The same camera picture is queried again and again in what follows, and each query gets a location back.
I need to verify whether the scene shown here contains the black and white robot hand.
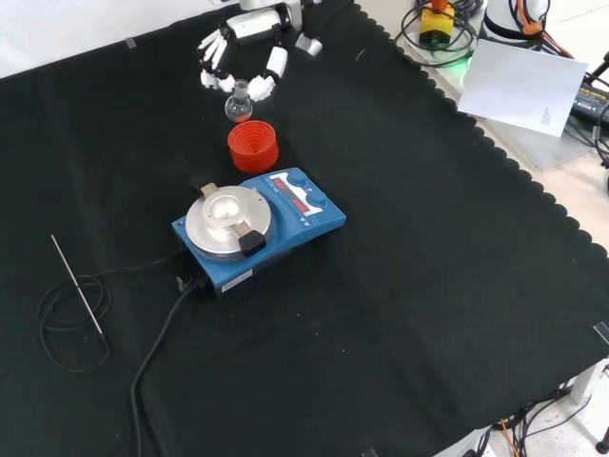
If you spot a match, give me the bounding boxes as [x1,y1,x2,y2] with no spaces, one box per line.
[197,3,302,104]

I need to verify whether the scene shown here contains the clear round-bottom flask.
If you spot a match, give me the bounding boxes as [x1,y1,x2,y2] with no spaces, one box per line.
[224,79,254,124]

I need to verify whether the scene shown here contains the blue heater with steel plate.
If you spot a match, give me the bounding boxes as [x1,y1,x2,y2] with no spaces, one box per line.
[171,167,347,299]

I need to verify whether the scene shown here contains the yellow stop button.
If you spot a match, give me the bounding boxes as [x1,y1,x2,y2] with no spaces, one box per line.
[419,0,457,50]

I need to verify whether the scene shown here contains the pale board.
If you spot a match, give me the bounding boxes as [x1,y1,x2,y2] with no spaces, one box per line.
[456,38,590,140]

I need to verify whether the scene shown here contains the black bench cloth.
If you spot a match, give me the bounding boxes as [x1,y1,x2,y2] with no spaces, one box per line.
[0,0,609,457]

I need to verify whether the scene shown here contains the thin steel probe rod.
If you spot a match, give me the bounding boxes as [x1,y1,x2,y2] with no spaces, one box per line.
[50,233,104,335]

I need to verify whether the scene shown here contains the black power adapter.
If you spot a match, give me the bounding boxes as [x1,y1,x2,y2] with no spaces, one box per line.
[569,81,609,126]

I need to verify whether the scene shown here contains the white table leg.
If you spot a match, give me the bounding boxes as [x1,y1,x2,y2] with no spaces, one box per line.
[569,364,599,407]

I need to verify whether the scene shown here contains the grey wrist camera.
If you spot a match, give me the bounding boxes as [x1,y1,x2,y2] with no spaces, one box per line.
[294,30,324,59]

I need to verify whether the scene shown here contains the black cable loop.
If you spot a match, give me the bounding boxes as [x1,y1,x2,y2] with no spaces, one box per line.
[399,0,480,69]

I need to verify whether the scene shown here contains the orange cable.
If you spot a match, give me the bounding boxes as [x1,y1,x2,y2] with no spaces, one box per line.
[509,0,578,60]

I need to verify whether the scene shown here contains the thick black power cable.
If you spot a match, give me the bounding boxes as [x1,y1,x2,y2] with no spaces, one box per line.
[129,276,210,457]

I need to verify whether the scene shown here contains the thin black probe cable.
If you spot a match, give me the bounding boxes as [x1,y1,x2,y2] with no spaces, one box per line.
[37,255,185,374]

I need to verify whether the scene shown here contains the black floor cables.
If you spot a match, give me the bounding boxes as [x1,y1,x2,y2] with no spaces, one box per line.
[475,359,609,457]

